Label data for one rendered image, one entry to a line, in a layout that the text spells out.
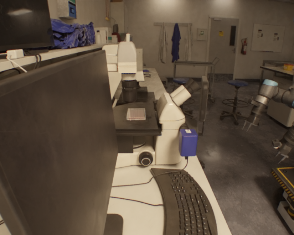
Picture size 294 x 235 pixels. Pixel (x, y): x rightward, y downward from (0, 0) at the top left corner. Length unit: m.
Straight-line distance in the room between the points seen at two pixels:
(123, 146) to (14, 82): 0.76
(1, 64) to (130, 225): 0.60
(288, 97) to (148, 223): 1.16
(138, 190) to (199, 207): 0.24
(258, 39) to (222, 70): 1.57
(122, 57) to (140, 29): 5.87
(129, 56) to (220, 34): 6.35
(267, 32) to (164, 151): 7.20
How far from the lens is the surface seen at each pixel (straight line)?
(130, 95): 0.89
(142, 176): 0.90
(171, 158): 0.96
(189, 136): 0.78
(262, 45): 7.81
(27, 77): 0.22
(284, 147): 1.16
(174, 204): 0.76
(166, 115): 0.86
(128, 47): 0.85
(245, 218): 1.88
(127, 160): 0.95
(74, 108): 0.33
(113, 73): 1.47
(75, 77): 0.34
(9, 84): 0.19
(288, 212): 1.88
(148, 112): 1.00
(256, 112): 1.45
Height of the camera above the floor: 1.30
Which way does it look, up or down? 21 degrees down
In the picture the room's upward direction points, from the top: straight up
